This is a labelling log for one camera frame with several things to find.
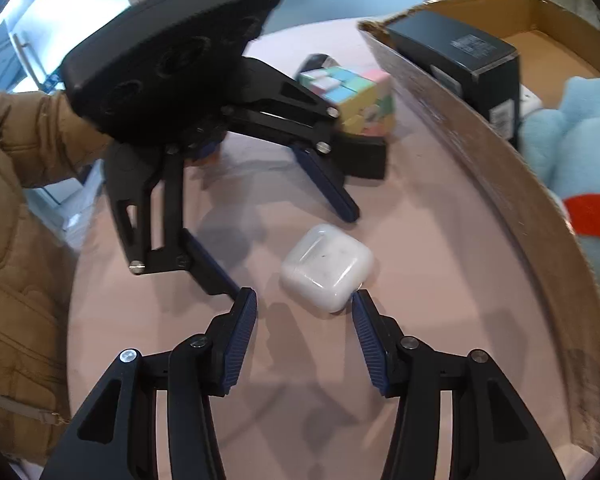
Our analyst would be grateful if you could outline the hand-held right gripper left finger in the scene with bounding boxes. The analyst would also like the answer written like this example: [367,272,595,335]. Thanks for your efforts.
[40,287,258,480]

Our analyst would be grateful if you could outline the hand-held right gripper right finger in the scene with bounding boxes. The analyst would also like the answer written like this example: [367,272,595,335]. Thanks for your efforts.
[351,289,566,480]

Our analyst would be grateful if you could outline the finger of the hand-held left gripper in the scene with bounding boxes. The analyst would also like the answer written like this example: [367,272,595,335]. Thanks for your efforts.
[102,140,243,303]
[220,56,361,224]

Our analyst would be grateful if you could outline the white earbuds case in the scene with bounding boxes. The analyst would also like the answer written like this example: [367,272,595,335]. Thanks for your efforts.
[280,223,376,315]

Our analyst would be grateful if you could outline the person's left forearm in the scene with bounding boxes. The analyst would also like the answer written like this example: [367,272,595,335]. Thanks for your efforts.
[0,91,113,188]

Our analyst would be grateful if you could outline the pastel puzzle cube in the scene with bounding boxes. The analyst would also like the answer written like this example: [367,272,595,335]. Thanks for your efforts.
[297,65,396,140]

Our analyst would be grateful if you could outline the pale blue furniture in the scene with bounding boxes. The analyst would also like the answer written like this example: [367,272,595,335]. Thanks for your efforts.
[30,162,106,252]

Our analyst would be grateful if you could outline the cardboard box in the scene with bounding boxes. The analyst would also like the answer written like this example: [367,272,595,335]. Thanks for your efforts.
[357,0,600,456]

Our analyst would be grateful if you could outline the large black box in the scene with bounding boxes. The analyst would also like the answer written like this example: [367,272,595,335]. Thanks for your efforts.
[384,10,523,148]

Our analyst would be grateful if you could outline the person's tan jacket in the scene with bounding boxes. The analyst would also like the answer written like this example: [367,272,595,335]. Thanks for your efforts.
[0,160,81,466]

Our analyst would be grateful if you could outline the blue plush toy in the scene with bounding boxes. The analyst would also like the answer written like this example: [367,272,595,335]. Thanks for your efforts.
[517,76,600,308]

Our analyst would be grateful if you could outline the metal door handle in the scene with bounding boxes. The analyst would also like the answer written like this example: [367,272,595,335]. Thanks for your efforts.
[10,32,42,82]

